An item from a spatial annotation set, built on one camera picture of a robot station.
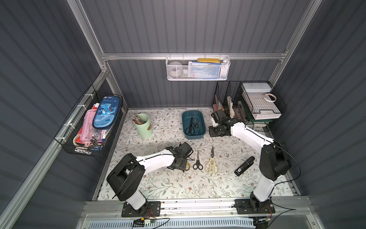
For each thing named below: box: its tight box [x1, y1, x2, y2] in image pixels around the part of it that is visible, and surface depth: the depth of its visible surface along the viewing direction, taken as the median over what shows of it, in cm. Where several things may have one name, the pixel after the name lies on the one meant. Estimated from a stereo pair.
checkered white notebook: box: [241, 83, 282, 120], surface depth 100 cm
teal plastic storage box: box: [182, 109, 207, 140], surface depth 110 cm
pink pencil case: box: [80, 108, 98, 146], surface depth 69 cm
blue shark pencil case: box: [92, 95, 121, 130], surface depth 71 cm
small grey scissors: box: [193, 116, 201, 136], surface depth 111 cm
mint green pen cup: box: [133, 113, 153, 138], surface depth 99 cm
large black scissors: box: [184, 115, 195, 136], surface depth 108 cm
